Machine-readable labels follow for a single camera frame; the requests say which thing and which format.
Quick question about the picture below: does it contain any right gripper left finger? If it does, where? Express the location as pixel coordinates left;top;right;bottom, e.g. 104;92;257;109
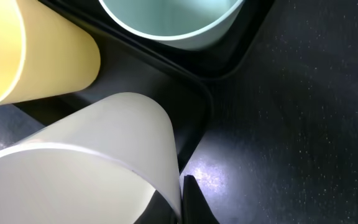
134;190;180;224

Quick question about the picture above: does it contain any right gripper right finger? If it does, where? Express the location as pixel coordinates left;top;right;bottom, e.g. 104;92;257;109
181;174;221;224

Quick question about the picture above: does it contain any white cup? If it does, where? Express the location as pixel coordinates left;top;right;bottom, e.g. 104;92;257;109
0;91;182;224

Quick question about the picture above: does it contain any black tray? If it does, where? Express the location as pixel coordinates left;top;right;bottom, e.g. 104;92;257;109
12;27;214;172
37;0;277;82

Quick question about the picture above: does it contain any light blue cup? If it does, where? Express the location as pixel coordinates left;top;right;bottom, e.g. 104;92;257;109
97;0;246;51

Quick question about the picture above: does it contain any yellow cup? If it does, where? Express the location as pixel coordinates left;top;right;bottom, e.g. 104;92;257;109
0;0;101;110

